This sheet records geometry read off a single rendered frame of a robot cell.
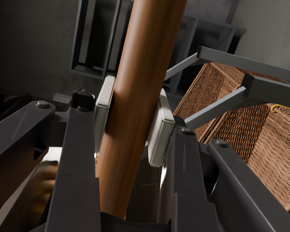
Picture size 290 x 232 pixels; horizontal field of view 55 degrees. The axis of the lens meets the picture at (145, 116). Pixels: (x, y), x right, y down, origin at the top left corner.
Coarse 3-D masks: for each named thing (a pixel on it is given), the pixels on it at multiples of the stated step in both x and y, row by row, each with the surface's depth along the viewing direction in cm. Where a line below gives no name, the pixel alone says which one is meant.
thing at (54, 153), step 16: (48, 160) 98; (32, 176) 82; (48, 176) 99; (16, 192) 74; (32, 192) 83; (48, 192) 101; (16, 208) 71; (32, 208) 84; (0, 224) 63; (16, 224) 72; (32, 224) 85
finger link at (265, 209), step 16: (208, 144) 14; (224, 144) 14; (224, 160) 13; (240, 160) 13; (224, 176) 12; (240, 176) 12; (256, 176) 12; (208, 192) 13; (224, 192) 12; (240, 192) 11; (256, 192) 11; (224, 208) 12; (240, 208) 11; (256, 208) 10; (272, 208) 10; (224, 224) 12; (240, 224) 10; (256, 224) 10; (272, 224) 9; (288, 224) 9
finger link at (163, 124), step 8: (160, 96) 19; (160, 104) 18; (168, 104) 18; (160, 112) 16; (168, 112) 16; (152, 120) 19; (160, 120) 16; (168, 120) 15; (152, 128) 18; (160, 128) 15; (168, 128) 15; (152, 136) 17; (160, 136) 15; (168, 136) 15; (152, 144) 16; (160, 144) 15; (152, 152) 16; (160, 152) 16; (152, 160) 16; (160, 160) 16
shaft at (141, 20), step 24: (144, 0) 15; (168, 0) 15; (144, 24) 15; (168, 24) 16; (144, 48) 16; (168, 48) 16; (120, 72) 17; (144, 72) 16; (120, 96) 17; (144, 96) 17; (120, 120) 17; (144, 120) 18; (120, 144) 18; (144, 144) 19; (96, 168) 20; (120, 168) 18; (120, 192) 19; (120, 216) 20
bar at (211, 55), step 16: (208, 48) 100; (192, 64) 103; (240, 64) 102; (256, 64) 102; (256, 80) 55; (272, 80) 58; (288, 80) 105; (240, 96) 57; (256, 96) 56; (272, 96) 56; (288, 96) 56; (208, 112) 58; (224, 112) 58; (192, 128) 59
